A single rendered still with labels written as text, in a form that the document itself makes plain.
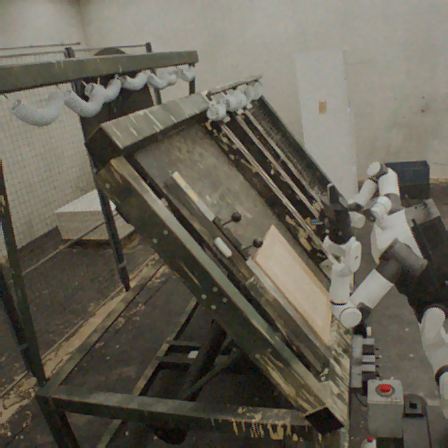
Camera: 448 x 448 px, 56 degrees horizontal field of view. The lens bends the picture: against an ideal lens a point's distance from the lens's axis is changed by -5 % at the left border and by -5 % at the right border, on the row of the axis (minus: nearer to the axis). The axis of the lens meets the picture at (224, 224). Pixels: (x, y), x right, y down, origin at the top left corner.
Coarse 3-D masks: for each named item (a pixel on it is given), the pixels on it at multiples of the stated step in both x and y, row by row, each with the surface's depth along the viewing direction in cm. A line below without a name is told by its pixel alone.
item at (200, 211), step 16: (176, 192) 160; (192, 208) 161; (208, 224) 161; (224, 240) 162; (240, 256) 163; (256, 272) 165; (272, 288) 167; (272, 304) 167; (288, 304) 169; (288, 320) 168; (304, 336) 168; (320, 352) 169
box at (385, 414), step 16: (368, 384) 150; (400, 384) 147; (368, 400) 143; (384, 400) 141; (400, 400) 139; (368, 416) 144; (384, 416) 142; (400, 416) 140; (368, 432) 147; (384, 432) 145; (400, 432) 143
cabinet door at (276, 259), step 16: (272, 240) 198; (256, 256) 178; (272, 256) 189; (288, 256) 202; (272, 272) 180; (288, 272) 192; (304, 272) 205; (288, 288) 183; (304, 288) 195; (320, 288) 209; (304, 304) 186; (320, 304) 199; (304, 320) 179; (320, 320) 189; (320, 336) 180
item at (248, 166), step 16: (208, 128) 217; (224, 128) 218; (224, 144) 218; (240, 144) 221; (240, 160) 219; (256, 176) 220; (272, 192) 221; (272, 208) 224; (288, 208) 222; (288, 224) 225; (304, 224) 227; (320, 256) 227
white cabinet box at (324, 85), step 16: (304, 64) 524; (320, 64) 517; (336, 64) 510; (304, 80) 531; (320, 80) 524; (336, 80) 517; (304, 96) 539; (320, 96) 532; (336, 96) 524; (304, 112) 546; (320, 112) 539; (336, 112) 532; (352, 112) 580; (304, 128) 554; (320, 128) 547; (336, 128) 539; (352, 128) 588; (320, 144) 555; (336, 144) 547; (352, 144) 596; (320, 160) 563; (336, 160) 555; (352, 160) 604; (336, 176) 563; (352, 176) 556; (352, 192) 563
